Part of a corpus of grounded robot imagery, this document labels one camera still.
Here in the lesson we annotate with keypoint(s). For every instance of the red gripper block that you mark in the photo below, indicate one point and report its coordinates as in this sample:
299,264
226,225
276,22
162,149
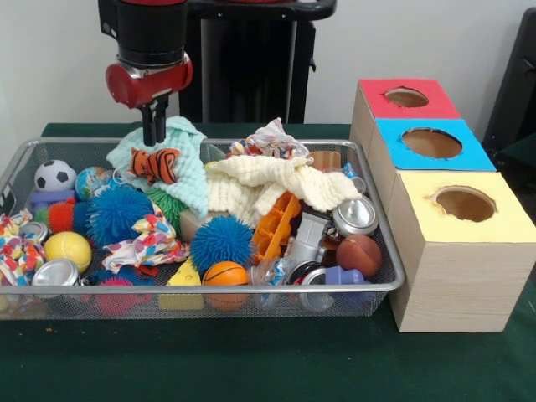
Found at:
146,86

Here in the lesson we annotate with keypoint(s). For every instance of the orange striped plush tiger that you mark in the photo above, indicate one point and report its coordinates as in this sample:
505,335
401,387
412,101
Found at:
153,163

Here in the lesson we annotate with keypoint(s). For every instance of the mint knitted cloth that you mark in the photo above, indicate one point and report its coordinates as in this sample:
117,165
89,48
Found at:
188,180

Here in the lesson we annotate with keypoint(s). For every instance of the blue fuzzy ball with eyes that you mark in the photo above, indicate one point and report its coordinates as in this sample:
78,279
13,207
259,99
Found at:
119,215

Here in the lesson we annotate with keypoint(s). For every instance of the cream muslin cloth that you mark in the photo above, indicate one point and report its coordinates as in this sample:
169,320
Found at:
268,184

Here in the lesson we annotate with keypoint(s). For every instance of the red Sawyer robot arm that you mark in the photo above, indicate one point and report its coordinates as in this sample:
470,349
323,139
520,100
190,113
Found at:
151,29

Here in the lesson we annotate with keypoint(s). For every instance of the clear mesh bin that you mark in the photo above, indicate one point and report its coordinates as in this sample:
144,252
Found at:
125,312

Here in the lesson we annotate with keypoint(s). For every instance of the wooden box with three holes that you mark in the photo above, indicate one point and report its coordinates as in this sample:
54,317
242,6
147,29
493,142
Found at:
460,285

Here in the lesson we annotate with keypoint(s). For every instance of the globe print ball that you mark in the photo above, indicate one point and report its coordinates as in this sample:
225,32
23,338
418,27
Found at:
90,182

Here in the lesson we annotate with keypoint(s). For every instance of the black and white soccer ball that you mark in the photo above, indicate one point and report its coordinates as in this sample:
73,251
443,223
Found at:
52,176

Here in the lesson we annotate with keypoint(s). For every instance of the blue spiky ball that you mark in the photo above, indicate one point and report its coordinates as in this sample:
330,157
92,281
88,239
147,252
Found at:
222,245

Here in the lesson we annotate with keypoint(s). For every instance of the orange plastic block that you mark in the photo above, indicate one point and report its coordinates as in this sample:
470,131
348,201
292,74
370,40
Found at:
276,228

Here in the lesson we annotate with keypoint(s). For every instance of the orange basketball toy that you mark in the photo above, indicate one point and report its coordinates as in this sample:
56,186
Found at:
226,276

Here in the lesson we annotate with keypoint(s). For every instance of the silver drink can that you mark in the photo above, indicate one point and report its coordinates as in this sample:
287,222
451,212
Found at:
356,215

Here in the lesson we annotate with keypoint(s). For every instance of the brown football toy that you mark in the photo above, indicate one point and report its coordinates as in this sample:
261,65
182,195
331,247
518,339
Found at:
359,255

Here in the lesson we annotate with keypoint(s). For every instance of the dark green tablecloth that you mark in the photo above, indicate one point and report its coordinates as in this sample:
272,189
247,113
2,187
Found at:
251,364

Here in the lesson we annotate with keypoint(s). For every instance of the black chair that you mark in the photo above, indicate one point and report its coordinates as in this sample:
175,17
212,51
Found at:
517,75

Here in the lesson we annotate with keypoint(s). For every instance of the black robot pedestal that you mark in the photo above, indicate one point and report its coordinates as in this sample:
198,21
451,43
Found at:
251,63

